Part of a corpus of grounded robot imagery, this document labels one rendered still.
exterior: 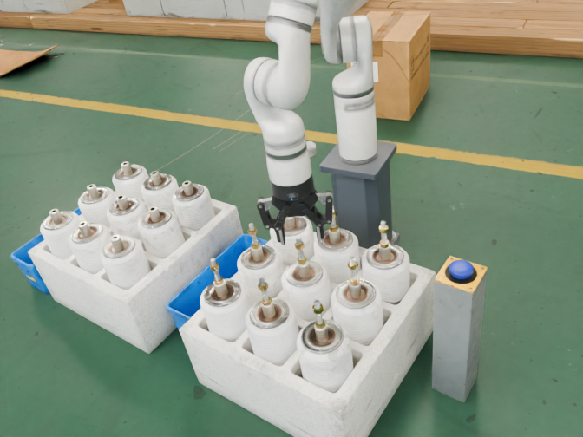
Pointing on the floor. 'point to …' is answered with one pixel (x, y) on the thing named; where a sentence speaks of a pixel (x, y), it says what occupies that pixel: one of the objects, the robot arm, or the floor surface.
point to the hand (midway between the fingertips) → (300, 235)
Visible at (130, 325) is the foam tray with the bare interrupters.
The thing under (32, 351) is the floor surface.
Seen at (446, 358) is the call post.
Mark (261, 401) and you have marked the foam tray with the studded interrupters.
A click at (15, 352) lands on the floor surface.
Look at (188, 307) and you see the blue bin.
